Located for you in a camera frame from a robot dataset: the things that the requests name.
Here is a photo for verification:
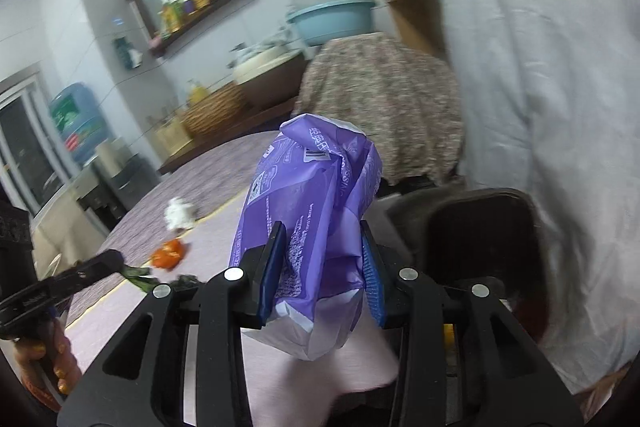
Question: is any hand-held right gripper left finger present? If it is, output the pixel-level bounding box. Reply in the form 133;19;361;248
59;221;288;427

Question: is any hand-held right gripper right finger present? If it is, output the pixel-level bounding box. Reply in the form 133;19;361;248
359;219;586;427

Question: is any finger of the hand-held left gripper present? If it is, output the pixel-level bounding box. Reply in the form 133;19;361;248
37;249;124;308

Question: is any green leaf scrap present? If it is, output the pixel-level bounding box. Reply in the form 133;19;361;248
172;273;206;290
120;263;161;293

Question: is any purple plastic packet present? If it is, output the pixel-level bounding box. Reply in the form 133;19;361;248
229;113;383;362

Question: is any black trash bin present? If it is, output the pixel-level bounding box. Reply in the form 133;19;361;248
387;188;546;378

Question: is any person's left hand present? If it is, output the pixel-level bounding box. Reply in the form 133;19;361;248
12;307;83;395

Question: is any orange wrapper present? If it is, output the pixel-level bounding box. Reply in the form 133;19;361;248
150;237;187;269

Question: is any grey water dispenser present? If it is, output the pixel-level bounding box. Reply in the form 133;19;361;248
75;142;161;233

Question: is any white framed window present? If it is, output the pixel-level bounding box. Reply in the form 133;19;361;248
0;67;76;218

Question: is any white crumpled tissue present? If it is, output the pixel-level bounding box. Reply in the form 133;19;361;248
164;197;197;230

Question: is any blue water jug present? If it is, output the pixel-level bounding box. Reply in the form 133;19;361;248
48;82;116;168

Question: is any dark wooden counter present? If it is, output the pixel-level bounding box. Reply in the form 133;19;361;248
157;99;301;175

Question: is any beige utensil box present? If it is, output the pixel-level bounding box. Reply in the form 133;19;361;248
147;114;193;158

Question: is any floral cover cloth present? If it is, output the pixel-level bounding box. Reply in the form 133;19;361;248
292;33;463;188

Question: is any wicker basket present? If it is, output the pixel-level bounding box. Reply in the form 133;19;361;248
179;82;248;138

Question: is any blue plastic basin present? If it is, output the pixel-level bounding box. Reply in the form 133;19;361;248
285;0;377;48

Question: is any wooden cabinet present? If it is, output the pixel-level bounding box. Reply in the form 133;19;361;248
385;0;448;62

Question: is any white cover cloth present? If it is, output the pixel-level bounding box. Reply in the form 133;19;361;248
440;0;640;395

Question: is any green wall holder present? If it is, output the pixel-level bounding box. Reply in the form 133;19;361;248
114;36;143;70

